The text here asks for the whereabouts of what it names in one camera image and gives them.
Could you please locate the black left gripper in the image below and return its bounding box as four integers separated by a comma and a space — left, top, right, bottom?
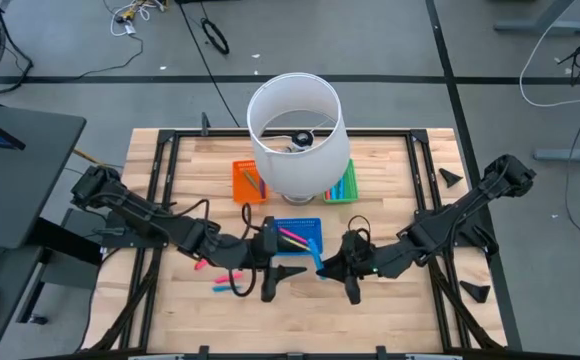
242, 215, 309, 282

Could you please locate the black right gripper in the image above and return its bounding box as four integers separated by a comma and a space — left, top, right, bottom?
316, 229, 379, 281

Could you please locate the short pink marker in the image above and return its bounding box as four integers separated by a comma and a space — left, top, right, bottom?
213, 271, 244, 285

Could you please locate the blue plastic basket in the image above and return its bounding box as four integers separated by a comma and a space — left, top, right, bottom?
274, 217, 324, 257

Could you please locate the green plastic basket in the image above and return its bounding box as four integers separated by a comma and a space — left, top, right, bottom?
322, 158, 361, 205

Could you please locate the orange plastic basket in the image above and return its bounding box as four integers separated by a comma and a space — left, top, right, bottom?
231, 159, 270, 206

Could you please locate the white shade silver lamp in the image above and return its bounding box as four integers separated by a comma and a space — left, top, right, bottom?
246, 72, 352, 206

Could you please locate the black spare finger piece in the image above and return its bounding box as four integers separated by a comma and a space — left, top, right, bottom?
458, 279, 492, 305
438, 167, 464, 189

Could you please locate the grey desk foot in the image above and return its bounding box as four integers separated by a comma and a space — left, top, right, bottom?
493, 0, 580, 36
533, 137, 580, 164

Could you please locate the dark grey desk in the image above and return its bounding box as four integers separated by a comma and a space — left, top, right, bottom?
0, 102, 87, 251

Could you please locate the black aluminium table frame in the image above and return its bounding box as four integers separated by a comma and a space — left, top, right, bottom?
82, 127, 509, 360

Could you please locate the black coiled cable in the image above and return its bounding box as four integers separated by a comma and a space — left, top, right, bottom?
200, 17, 231, 56

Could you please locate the white floor cable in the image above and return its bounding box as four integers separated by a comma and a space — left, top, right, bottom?
518, 9, 580, 109

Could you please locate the white yellow cable bundle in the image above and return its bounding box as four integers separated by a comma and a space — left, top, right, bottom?
102, 0, 169, 37

